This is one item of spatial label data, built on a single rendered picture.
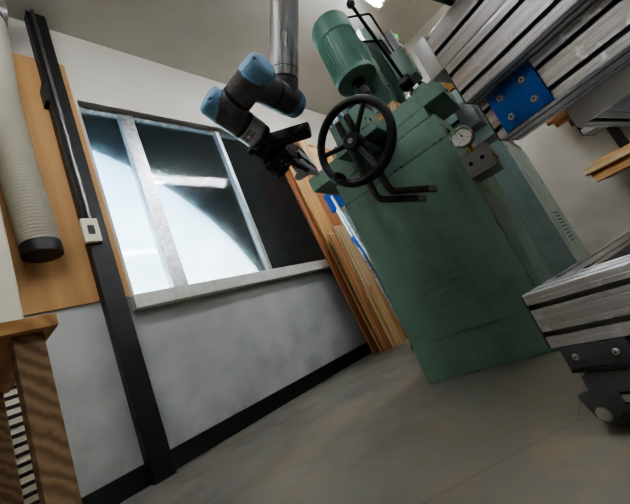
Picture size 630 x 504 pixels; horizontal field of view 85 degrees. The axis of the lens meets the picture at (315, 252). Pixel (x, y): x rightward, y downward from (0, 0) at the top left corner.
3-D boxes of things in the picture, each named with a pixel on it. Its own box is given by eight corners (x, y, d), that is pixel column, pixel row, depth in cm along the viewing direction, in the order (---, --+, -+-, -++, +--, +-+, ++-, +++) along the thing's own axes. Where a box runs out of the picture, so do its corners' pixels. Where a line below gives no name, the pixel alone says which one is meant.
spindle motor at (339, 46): (331, 90, 144) (302, 34, 151) (352, 102, 158) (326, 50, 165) (363, 58, 134) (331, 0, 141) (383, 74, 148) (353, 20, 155)
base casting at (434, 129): (344, 206, 135) (334, 187, 137) (402, 211, 180) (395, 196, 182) (448, 134, 109) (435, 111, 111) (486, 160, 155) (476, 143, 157)
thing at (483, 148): (470, 179, 103) (458, 156, 104) (480, 182, 112) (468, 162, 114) (498, 162, 98) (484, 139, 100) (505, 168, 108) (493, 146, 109)
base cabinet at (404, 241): (426, 384, 119) (343, 207, 134) (468, 339, 165) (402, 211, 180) (571, 348, 93) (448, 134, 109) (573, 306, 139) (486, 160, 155)
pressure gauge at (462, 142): (459, 156, 102) (446, 134, 103) (463, 158, 105) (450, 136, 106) (480, 143, 98) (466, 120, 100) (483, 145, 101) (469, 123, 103)
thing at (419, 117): (339, 184, 135) (335, 175, 136) (365, 188, 152) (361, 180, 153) (429, 116, 113) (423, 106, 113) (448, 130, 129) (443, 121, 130)
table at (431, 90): (298, 191, 136) (292, 178, 137) (340, 196, 160) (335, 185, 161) (434, 80, 102) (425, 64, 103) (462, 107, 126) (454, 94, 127)
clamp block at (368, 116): (337, 149, 124) (327, 129, 126) (356, 155, 134) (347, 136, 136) (369, 122, 115) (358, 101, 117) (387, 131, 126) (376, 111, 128)
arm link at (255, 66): (278, 63, 85) (251, 97, 91) (245, 42, 76) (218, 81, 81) (292, 86, 83) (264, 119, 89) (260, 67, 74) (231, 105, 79)
